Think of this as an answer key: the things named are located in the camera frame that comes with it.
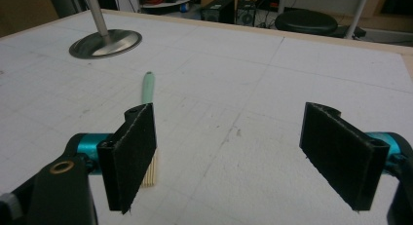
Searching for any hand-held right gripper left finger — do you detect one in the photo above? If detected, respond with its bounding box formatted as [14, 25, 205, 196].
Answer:
[96, 102, 158, 215]

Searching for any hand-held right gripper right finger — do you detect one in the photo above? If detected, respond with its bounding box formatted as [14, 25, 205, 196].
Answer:
[299, 101, 391, 212]

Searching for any green handled bristle brush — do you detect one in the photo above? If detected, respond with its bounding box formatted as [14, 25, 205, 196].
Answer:
[139, 71, 160, 188]

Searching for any metal stand with round base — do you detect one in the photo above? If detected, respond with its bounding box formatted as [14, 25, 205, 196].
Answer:
[68, 0, 143, 60]

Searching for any black round stool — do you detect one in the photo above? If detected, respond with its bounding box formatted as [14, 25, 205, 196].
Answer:
[275, 9, 339, 37]

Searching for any white metal pole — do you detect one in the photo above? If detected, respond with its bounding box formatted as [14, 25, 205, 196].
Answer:
[344, 0, 371, 40]

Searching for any round white table with clutter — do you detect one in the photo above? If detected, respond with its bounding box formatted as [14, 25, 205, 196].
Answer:
[139, 0, 196, 14]

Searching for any black computer tower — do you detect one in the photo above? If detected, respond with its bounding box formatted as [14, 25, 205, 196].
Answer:
[199, 0, 236, 25]

